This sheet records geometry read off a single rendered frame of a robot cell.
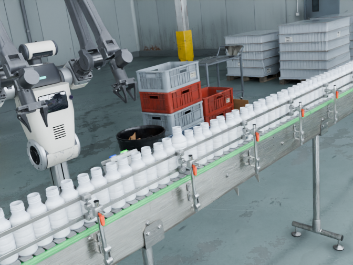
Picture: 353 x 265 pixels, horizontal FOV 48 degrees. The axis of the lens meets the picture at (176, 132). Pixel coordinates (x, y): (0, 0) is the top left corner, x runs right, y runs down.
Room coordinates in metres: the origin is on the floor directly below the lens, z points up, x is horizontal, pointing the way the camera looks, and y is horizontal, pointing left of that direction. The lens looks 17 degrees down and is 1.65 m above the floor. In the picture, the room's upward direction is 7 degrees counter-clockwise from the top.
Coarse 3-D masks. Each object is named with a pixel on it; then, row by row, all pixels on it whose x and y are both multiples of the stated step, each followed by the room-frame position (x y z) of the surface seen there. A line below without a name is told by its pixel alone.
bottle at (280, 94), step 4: (280, 92) 2.17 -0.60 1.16; (280, 96) 2.13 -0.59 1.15; (280, 100) 2.13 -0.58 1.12; (284, 100) 2.13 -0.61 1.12; (280, 108) 2.12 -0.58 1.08; (284, 108) 2.12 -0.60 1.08; (280, 112) 2.12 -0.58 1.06; (284, 112) 2.12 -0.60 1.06; (280, 116) 2.12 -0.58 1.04; (280, 120) 2.12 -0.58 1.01; (284, 120) 2.12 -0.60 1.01
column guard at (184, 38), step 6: (186, 30) 11.78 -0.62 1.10; (180, 36) 11.80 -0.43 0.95; (186, 36) 11.77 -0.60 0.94; (180, 42) 11.82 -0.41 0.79; (186, 42) 11.75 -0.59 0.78; (180, 48) 11.85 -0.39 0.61; (186, 48) 11.73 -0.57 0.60; (192, 48) 11.90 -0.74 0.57; (180, 54) 11.86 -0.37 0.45; (186, 54) 11.72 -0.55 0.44; (192, 54) 11.89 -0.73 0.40; (180, 60) 11.89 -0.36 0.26; (186, 60) 11.72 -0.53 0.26; (192, 60) 11.87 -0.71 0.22
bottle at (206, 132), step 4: (200, 124) 1.70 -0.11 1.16; (204, 124) 1.72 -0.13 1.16; (208, 124) 1.70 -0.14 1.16; (204, 128) 1.69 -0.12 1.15; (208, 128) 1.69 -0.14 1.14; (204, 132) 1.68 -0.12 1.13; (208, 132) 1.68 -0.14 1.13; (208, 136) 1.68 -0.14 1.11; (208, 140) 1.68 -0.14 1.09; (212, 140) 1.70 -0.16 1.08; (208, 144) 1.68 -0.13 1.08; (212, 144) 1.70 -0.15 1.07; (208, 148) 1.67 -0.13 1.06; (212, 148) 1.69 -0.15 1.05; (208, 156) 1.67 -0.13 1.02; (212, 156) 1.68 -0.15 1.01
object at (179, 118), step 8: (200, 104) 4.37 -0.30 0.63; (144, 112) 4.16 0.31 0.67; (176, 112) 4.01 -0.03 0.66; (184, 112) 4.56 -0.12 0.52; (192, 112) 4.25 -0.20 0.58; (200, 112) 4.36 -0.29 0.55; (144, 120) 4.17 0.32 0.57; (152, 120) 4.11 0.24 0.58; (160, 120) 4.03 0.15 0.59; (168, 120) 3.96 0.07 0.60; (176, 120) 4.02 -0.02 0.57; (184, 120) 4.12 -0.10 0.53; (192, 120) 4.23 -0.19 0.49; (200, 120) 4.35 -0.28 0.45; (168, 128) 3.98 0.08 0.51; (184, 128) 4.10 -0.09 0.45
